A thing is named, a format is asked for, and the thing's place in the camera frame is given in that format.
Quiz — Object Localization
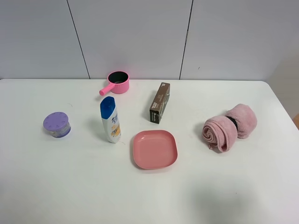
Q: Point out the pink toy saucepan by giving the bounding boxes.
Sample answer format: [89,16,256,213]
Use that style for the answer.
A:
[99,71,129,96]

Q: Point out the purple lidded round jar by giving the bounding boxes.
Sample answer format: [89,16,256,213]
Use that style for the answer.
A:
[43,112,71,138]

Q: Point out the rolled pink towel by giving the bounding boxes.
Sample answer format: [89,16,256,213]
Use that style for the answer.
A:
[202,104,257,153]

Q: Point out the black elastic band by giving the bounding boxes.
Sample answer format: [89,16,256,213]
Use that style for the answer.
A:
[227,116,238,130]

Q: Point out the brown cardboard box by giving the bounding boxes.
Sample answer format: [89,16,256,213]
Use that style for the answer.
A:
[149,82,170,124]

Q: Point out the pink square plate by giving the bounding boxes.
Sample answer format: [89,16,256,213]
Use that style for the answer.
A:
[132,130,178,169]

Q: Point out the white blue shampoo bottle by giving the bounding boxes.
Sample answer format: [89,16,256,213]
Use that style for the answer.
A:
[100,96,121,143]

